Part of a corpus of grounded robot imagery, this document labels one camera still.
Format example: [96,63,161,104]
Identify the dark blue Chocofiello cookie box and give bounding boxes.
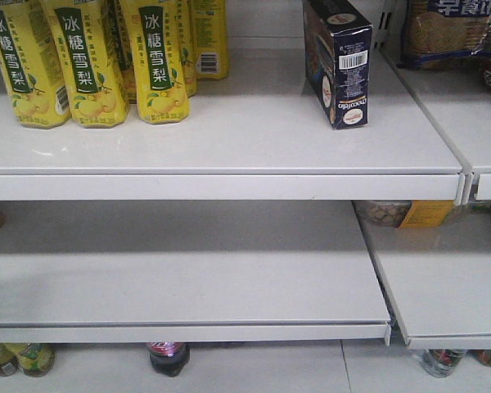
[302,0,372,129]

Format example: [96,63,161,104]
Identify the white snack shelving unit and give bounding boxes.
[0,1,491,349]

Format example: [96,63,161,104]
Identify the yellow pear drink bottle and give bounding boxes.
[41,1,129,129]
[120,0,190,124]
[0,1,70,129]
[191,0,229,80]

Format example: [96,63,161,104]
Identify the clear bottle bottom shelf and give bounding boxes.
[420,349,468,378]

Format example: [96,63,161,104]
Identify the yellow pear drink bottle middle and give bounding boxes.
[41,1,129,129]

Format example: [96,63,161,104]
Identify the dark cola bottle bottom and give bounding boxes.
[146,341,190,377]

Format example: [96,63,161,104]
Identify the yellow pear drink bottle right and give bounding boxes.
[120,0,190,124]

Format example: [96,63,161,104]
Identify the blue breakfast biscuit pack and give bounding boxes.
[400,0,491,70]

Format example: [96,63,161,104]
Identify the yellow cracker package below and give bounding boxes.
[353,200,456,228]

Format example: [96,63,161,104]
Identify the yellow pear drink bottle back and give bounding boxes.
[191,0,229,80]

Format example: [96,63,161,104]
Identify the yellow pear drink bottle left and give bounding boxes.
[0,1,70,129]

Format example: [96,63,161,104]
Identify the green tea bottles bottom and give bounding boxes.
[0,343,56,377]

